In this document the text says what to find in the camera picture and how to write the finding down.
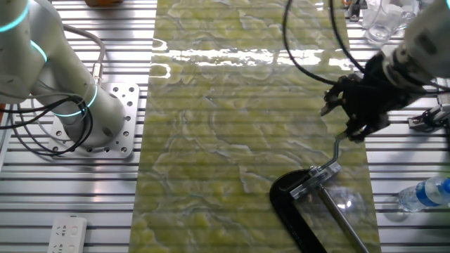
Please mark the black C-clamp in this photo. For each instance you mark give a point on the black C-clamp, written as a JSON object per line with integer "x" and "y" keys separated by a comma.
{"x": 281, "y": 200}

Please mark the green marble pattern mat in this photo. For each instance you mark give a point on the green marble pattern mat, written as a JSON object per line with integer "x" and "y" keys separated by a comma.
{"x": 211, "y": 158}

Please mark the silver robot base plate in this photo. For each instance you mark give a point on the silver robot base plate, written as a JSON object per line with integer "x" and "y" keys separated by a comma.
{"x": 123, "y": 140}

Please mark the clear glass mug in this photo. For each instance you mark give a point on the clear glass mug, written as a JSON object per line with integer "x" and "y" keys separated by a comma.
{"x": 379, "y": 28}

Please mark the white power strip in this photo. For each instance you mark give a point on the white power strip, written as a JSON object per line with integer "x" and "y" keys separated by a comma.
{"x": 67, "y": 235}

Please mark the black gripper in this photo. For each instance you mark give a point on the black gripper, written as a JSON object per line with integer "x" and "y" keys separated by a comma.
{"x": 372, "y": 91}

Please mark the black metal bracket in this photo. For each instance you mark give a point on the black metal bracket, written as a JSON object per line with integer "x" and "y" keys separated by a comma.
{"x": 355, "y": 11}

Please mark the clear water bottle blue label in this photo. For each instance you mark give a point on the clear water bottle blue label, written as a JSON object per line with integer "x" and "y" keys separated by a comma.
{"x": 422, "y": 195}

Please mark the silver depth camera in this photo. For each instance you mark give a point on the silver depth camera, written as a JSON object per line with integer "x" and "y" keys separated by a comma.
{"x": 444, "y": 99}

